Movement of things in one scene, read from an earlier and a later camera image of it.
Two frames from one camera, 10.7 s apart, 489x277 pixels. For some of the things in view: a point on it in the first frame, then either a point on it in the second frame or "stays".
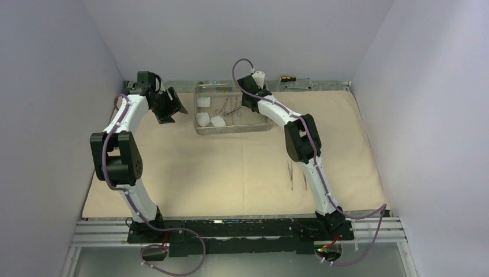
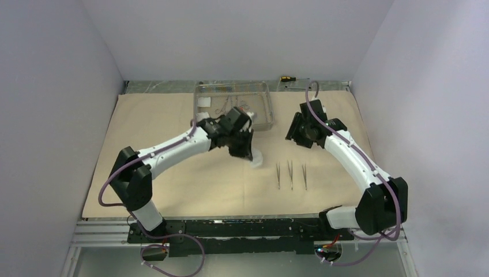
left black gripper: x=165 y=117 -> x=245 y=152
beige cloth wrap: x=186 y=175 stays
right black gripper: x=243 y=103 -> x=293 y=133
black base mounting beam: x=214 y=236 stays
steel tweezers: x=305 y=180 stays
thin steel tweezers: x=291 y=175 stays
